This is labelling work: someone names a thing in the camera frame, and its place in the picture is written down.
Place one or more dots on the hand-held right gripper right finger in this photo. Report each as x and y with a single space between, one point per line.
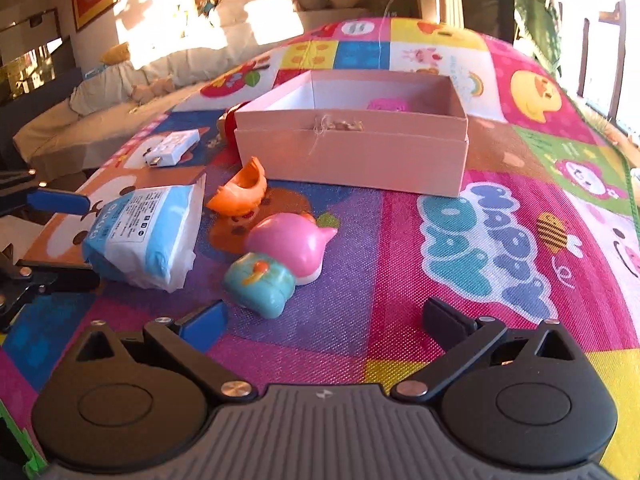
442 322

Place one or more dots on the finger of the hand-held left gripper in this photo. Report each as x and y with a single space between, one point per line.
57 201
50 280

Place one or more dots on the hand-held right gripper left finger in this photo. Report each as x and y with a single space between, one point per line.
205 324

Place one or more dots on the teal toy case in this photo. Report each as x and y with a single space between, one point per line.
257 285

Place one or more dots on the blue white tissue packet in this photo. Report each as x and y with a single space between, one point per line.
142 235

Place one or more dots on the pink whale toy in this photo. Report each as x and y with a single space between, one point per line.
290 247

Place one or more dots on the white power bank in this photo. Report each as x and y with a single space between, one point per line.
172 147

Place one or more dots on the orange toy piece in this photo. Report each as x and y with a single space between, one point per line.
240 192

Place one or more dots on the pink cardboard box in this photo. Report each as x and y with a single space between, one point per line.
350 157

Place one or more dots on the yellow toy camera red top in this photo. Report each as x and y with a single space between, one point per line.
231 121

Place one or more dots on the colourful cartoon play mat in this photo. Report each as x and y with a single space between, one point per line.
360 285

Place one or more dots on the beige plush toy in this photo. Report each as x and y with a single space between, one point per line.
150 90

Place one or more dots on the yellow pillow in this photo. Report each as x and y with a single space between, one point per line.
116 52

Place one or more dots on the white covered sofa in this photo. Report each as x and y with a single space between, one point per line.
165 60

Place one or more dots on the pink round bear-print tin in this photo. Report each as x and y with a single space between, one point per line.
387 105

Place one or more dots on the green blanket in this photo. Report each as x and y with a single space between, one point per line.
537 15

